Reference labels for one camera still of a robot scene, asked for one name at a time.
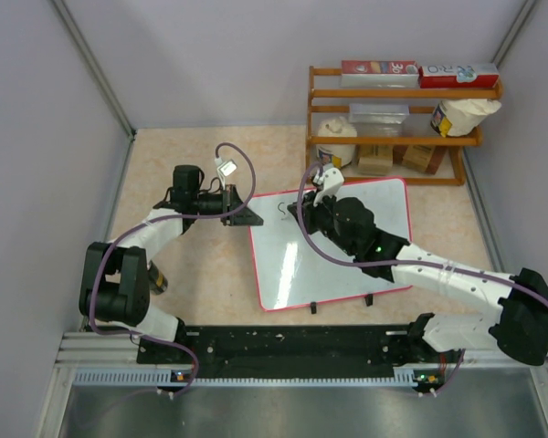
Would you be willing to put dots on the red foil box left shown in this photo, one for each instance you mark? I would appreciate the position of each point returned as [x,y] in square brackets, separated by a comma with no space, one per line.
[379,74]

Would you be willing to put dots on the aluminium frame post left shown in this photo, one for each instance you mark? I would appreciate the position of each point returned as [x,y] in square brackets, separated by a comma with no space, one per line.
[92,65]

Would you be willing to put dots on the brown cardboard box right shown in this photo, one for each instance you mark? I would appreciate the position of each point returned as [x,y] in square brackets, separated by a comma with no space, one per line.
[424,158]

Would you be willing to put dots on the clear plastic container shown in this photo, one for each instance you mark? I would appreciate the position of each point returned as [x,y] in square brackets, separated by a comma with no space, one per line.
[378,120]

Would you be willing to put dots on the white flour bag upper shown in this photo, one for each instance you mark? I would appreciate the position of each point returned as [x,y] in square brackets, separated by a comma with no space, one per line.
[458,117]

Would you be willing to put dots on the brown cardboard box left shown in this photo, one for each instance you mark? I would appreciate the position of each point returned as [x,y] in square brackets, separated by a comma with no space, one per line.
[375,159]

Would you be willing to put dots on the white flour bag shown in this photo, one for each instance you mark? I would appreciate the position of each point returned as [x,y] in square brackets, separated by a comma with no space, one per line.
[458,117]
[339,154]

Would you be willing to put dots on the wooden shelf rack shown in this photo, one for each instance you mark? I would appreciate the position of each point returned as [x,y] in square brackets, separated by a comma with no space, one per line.
[328,103]

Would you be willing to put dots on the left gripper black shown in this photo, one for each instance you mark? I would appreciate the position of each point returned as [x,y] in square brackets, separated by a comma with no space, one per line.
[245,217]

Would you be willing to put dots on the brown cardboard box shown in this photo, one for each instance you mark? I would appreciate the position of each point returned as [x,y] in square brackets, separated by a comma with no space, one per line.
[424,158]
[375,159]

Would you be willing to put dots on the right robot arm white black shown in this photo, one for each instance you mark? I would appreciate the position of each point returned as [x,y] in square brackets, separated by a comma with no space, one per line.
[512,310]

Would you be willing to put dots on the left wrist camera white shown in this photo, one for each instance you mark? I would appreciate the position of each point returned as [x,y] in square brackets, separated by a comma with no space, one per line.
[224,169]

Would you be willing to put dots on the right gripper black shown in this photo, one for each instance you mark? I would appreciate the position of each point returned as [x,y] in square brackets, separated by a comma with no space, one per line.
[309,212]

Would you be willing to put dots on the white flour bag lower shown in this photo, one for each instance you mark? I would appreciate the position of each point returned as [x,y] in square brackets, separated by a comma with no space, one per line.
[339,154]

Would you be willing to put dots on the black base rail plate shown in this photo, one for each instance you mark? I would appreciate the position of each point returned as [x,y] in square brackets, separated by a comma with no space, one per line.
[304,352]

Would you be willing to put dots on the aluminium frame post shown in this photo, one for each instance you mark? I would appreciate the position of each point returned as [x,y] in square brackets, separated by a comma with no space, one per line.
[92,65]
[519,22]

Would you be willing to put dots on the aluminium frame post right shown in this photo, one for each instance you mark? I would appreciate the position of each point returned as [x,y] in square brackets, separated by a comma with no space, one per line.
[519,22]

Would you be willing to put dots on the red white box right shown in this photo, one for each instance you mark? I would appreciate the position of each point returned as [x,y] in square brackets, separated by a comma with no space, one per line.
[471,76]

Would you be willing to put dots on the grey slotted cable duct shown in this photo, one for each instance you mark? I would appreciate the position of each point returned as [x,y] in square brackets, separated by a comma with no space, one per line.
[131,377]

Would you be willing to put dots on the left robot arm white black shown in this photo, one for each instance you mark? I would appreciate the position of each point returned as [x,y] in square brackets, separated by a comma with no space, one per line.
[119,279]

